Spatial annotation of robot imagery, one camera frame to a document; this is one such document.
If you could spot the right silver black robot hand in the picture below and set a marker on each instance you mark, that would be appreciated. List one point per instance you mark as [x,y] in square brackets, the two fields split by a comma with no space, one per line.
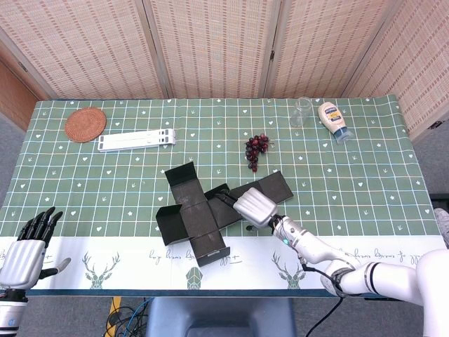
[254,207]

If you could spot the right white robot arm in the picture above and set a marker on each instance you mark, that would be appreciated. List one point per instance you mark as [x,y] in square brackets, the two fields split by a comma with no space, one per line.
[386,274]

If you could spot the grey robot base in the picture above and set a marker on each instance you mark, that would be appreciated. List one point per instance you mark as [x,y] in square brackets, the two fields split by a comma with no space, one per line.
[217,316]

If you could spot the clear glass cup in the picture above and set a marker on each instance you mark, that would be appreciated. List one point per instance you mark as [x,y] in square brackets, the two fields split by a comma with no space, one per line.
[300,114]

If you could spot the round brown woven coaster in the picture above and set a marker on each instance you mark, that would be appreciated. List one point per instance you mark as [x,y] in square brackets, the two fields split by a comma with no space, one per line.
[85,125]

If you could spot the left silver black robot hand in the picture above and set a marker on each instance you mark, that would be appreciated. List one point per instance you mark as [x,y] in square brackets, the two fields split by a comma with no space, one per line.
[22,261]

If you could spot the black cardboard box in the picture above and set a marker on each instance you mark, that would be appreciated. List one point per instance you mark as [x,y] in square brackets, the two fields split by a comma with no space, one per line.
[196,217]

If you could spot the dark red grape bunch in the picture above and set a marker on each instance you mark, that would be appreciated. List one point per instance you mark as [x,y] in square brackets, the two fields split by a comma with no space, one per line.
[254,147]

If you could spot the white folded stand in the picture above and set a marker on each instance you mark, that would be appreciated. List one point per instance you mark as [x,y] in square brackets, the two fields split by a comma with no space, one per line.
[137,139]

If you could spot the white shoe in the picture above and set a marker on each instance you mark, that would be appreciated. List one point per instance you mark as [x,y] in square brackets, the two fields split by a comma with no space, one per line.
[442,224]

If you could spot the bamboo folding screen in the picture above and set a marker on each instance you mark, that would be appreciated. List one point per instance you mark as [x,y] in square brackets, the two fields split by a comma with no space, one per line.
[217,45]

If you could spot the metal screen hinge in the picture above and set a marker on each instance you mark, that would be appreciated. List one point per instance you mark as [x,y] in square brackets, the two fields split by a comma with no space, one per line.
[436,124]

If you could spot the white mayonnaise squeeze bottle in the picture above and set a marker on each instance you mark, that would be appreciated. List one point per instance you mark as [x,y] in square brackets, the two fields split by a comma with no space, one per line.
[331,117]

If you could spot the brown wooden door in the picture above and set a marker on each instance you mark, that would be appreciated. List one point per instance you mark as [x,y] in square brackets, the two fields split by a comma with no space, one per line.
[14,98]

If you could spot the green checked deer tablecloth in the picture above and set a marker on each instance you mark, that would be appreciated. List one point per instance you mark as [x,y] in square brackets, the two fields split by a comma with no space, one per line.
[105,182]

